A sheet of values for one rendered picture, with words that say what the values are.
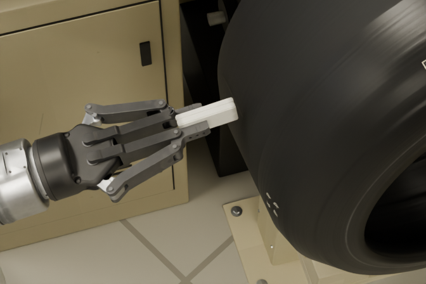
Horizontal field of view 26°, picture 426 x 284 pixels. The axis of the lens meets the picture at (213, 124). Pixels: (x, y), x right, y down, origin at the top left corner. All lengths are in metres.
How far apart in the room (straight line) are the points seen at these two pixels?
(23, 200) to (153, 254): 1.32
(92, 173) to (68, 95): 0.82
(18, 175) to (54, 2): 0.64
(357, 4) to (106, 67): 0.93
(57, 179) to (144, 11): 0.71
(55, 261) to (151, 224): 0.26
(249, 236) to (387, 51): 1.47
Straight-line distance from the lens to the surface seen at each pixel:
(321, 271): 1.40
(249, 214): 2.39
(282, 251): 2.26
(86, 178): 1.06
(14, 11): 1.65
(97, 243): 2.38
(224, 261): 2.34
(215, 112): 1.06
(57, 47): 1.74
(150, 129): 1.08
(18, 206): 1.06
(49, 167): 1.05
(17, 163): 1.06
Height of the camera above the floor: 2.15
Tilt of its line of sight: 58 degrees down
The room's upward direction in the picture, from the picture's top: straight up
